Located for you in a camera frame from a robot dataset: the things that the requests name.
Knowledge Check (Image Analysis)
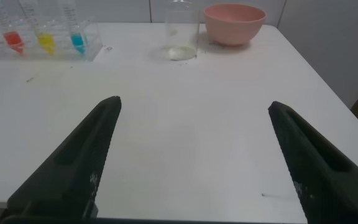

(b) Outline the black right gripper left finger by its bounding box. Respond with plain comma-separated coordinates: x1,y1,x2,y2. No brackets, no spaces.
0,95,122,224

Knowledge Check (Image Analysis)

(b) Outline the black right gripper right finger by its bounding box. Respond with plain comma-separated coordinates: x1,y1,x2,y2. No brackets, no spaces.
267,101,358,224

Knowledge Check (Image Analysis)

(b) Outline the test tube with blue liquid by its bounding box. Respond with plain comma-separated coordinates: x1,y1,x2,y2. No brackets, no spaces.
57,0,88,55

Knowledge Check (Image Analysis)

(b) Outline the test tube with yellow liquid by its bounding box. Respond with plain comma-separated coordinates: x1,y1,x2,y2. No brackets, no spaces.
19,0,56,57

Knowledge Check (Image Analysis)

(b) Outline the clear plastic test tube rack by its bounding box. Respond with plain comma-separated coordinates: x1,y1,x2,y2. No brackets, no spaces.
0,18,104,62

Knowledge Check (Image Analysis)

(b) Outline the test tube with red liquid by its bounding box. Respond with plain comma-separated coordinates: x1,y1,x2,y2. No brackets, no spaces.
0,0,25,56

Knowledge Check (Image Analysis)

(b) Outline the clear plastic beaker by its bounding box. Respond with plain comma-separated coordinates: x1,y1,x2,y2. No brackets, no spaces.
164,0,200,62

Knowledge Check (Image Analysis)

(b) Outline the pink bowl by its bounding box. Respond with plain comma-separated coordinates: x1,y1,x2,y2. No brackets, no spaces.
203,3,267,47

